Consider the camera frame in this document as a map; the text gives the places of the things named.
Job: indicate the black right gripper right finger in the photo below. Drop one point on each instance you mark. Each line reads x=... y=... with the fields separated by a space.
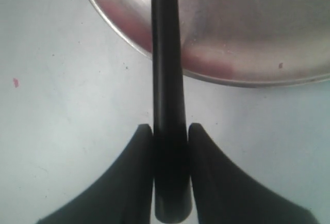
x=224 y=193

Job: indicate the black serrated knife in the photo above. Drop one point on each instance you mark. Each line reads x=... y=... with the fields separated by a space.
x=173 y=202

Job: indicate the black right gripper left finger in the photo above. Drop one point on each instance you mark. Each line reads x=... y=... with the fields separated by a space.
x=123 y=194

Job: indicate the round stainless steel plate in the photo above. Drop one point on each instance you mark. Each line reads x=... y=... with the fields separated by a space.
x=255 y=43

